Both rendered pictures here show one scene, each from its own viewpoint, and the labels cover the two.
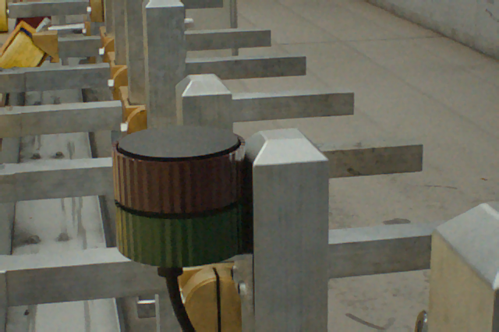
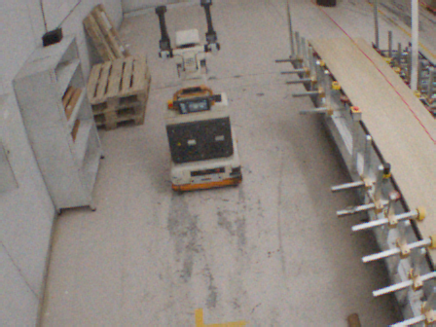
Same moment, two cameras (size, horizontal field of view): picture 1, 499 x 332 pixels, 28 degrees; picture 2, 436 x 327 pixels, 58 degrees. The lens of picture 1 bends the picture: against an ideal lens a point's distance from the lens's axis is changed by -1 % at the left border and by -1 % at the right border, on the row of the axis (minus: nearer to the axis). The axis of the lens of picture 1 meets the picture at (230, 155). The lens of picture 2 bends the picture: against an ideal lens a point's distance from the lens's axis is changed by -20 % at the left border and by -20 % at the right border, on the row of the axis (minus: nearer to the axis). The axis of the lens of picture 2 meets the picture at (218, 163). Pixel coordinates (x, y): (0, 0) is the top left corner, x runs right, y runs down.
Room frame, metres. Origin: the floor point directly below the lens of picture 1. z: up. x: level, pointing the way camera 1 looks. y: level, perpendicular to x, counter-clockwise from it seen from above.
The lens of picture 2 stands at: (2.54, -0.61, 2.76)
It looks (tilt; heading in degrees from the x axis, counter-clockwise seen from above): 36 degrees down; 190
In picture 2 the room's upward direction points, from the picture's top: 9 degrees counter-clockwise
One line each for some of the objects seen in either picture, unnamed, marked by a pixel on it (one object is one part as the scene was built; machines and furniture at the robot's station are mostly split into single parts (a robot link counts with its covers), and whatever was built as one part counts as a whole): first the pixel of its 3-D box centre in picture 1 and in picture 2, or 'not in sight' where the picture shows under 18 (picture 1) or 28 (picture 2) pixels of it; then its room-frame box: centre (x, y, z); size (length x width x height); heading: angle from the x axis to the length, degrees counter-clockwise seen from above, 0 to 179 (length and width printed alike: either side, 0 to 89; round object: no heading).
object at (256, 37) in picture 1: (164, 42); not in sight; (1.74, 0.11, 0.95); 0.36 x 0.03 x 0.03; 100
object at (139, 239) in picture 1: (181, 220); not in sight; (0.44, 0.02, 1.09); 0.06 x 0.06 x 0.02
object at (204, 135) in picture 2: not in sight; (198, 122); (-0.97, -1.36, 0.59); 0.55 x 0.34 x 0.83; 99
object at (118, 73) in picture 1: (127, 75); (427, 313); (1.46, 0.15, 0.95); 0.14 x 0.06 x 0.05; 10
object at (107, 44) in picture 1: (116, 46); not in sight; (1.71, 0.19, 0.95); 0.14 x 0.06 x 0.05; 10
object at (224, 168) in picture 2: not in sight; (207, 171); (-0.74, -1.30, 0.23); 0.41 x 0.02 x 0.08; 99
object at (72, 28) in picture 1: (111, 27); not in sight; (2.72, 0.31, 0.82); 0.43 x 0.03 x 0.04; 100
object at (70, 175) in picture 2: not in sight; (61, 123); (-0.89, -2.69, 0.78); 0.90 x 0.45 x 1.55; 10
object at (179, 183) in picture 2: not in sight; (204, 156); (-1.06, -1.37, 0.16); 0.67 x 0.64 x 0.25; 9
